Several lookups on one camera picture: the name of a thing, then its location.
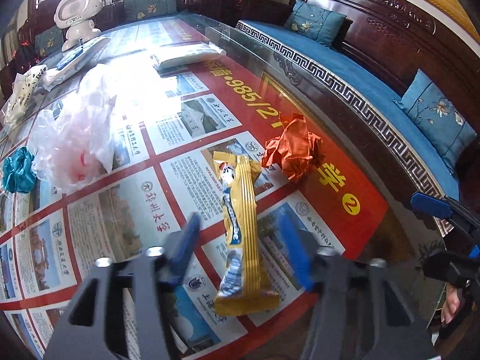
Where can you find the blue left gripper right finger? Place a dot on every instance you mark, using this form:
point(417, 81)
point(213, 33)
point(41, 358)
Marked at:
point(301, 251)

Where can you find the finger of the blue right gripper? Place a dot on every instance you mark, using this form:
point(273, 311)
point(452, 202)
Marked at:
point(431, 206)
point(460, 271)

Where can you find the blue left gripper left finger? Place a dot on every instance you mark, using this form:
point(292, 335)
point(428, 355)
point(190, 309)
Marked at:
point(180, 249)

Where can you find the yellow snack wrapper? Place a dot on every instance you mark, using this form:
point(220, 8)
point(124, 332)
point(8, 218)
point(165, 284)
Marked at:
point(245, 287)

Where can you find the clear plastic bag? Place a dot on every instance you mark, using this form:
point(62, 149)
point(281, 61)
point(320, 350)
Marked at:
point(73, 147)

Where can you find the teal foil ball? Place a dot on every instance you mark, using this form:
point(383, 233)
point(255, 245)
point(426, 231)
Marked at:
point(17, 173)

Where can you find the person's right hand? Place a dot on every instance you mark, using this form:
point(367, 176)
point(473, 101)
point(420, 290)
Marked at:
point(451, 305)

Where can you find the blue floral pillow near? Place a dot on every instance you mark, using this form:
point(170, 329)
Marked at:
point(437, 118)

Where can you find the blue floral pillow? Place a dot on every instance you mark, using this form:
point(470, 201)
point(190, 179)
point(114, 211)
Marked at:
point(437, 118)
point(316, 23)

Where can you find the orange crumpled foil ball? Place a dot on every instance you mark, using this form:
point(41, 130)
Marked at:
point(296, 151)

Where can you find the blue sofa seat cushion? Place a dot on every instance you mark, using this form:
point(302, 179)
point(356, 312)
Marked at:
point(369, 98)

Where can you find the white folded packet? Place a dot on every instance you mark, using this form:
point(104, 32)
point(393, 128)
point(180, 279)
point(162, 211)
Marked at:
point(168, 57)

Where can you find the blue floral pillow far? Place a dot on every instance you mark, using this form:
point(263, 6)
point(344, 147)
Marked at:
point(316, 23)

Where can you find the white package with blue item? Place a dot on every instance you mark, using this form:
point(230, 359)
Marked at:
point(72, 62)

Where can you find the white patterned plastic bag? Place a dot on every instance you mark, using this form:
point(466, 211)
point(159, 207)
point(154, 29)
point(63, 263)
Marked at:
point(24, 88)

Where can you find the teal floral pillow left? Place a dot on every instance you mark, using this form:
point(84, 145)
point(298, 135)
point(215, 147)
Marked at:
point(48, 42)

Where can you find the teal floral pillow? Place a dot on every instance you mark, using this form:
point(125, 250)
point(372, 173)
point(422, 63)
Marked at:
point(145, 9)
point(48, 42)

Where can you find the teal floral pillow right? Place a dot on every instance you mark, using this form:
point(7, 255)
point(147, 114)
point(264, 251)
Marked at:
point(145, 9)

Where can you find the white toy robot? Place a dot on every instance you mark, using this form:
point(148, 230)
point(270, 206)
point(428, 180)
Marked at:
point(76, 16)

